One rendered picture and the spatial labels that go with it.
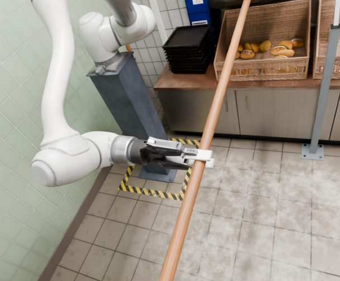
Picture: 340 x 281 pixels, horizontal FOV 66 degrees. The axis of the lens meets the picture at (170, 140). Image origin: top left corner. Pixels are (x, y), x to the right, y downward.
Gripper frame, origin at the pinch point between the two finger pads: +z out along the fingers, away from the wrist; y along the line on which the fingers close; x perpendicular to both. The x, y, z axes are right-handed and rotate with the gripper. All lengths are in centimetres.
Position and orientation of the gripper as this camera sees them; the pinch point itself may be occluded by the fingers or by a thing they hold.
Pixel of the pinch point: (199, 158)
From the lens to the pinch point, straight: 70.6
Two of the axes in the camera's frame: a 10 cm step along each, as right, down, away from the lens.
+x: -3.1, 7.9, -5.3
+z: 9.1, 0.8, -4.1
